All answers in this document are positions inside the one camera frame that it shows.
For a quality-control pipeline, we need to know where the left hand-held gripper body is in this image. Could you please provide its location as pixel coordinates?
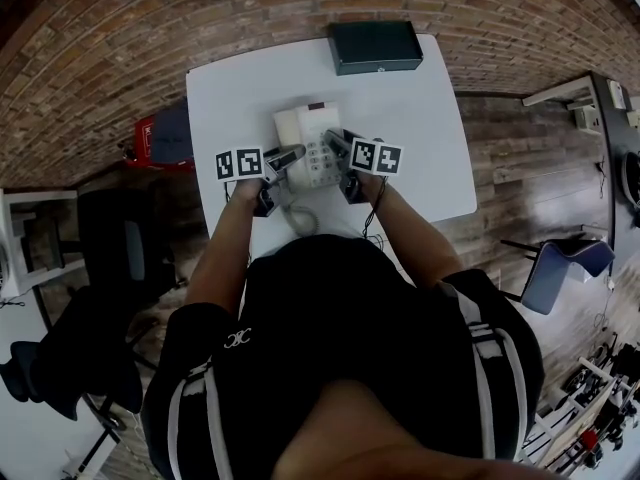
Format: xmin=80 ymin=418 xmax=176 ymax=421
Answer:
xmin=214 ymin=146 xmax=289 ymax=219

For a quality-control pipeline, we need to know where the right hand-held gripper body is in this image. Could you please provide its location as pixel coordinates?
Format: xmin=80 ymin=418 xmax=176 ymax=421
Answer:
xmin=339 ymin=137 xmax=404 ymax=206

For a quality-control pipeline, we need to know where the white telephone base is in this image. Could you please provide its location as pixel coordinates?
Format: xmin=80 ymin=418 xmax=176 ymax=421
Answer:
xmin=285 ymin=100 xmax=347 ymax=194

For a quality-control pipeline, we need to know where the white telephone handset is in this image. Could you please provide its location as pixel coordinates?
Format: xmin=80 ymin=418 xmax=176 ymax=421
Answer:
xmin=272 ymin=108 xmax=307 ymax=150

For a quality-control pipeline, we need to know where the person's right forearm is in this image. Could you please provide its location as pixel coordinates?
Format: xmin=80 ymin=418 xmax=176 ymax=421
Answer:
xmin=358 ymin=173 xmax=465 ymax=290

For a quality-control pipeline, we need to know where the person's left forearm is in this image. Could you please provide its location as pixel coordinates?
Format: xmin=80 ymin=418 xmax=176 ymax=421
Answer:
xmin=183 ymin=177 xmax=267 ymax=315

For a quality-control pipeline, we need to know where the red box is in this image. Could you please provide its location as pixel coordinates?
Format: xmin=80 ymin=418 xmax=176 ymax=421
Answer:
xmin=132 ymin=114 xmax=157 ymax=170

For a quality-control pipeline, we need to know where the black rectangular box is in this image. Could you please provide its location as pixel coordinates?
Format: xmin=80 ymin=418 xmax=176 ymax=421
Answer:
xmin=327 ymin=20 xmax=426 ymax=77

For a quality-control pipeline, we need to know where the black office chair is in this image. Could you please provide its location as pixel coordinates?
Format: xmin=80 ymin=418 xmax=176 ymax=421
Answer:
xmin=76 ymin=186 xmax=187 ymax=303

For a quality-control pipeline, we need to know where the person's black shirt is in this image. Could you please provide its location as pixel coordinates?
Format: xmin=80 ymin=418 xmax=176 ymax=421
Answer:
xmin=141 ymin=234 xmax=547 ymax=480

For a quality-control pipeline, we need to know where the blue chair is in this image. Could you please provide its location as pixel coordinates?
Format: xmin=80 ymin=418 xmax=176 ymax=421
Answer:
xmin=499 ymin=237 xmax=617 ymax=317

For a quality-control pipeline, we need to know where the white shelf unit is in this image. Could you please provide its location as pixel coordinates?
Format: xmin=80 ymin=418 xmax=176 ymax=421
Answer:
xmin=0 ymin=187 xmax=87 ymax=301

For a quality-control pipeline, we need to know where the white small box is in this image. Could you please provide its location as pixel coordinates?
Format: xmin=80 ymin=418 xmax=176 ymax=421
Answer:
xmin=606 ymin=79 xmax=630 ymax=110

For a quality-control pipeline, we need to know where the round black device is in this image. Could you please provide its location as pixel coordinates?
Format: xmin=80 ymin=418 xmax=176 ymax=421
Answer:
xmin=621 ymin=149 xmax=640 ymax=208

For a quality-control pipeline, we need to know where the person's chin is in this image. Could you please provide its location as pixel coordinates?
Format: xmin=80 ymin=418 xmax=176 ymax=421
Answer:
xmin=271 ymin=381 xmax=556 ymax=480

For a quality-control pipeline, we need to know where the white equipment rack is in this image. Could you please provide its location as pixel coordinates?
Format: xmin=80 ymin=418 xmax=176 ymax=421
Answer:
xmin=519 ymin=331 xmax=640 ymax=480

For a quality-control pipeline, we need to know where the white coiled telephone cord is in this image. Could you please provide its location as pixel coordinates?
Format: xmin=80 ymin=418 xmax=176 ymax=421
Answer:
xmin=282 ymin=201 xmax=321 ymax=238

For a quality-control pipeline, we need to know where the thin black cable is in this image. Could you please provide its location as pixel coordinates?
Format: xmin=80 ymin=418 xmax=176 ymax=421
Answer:
xmin=361 ymin=176 xmax=390 ymax=250

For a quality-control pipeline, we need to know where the white desk frame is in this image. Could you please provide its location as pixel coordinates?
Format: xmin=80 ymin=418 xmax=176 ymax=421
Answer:
xmin=521 ymin=73 xmax=601 ymax=112

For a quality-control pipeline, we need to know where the grey harness strap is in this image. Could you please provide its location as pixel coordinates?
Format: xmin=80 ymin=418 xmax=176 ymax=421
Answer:
xmin=439 ymin=280 xmax=532 ymax=465
xmin=166 ymin=360 xmax=237 ymax=480

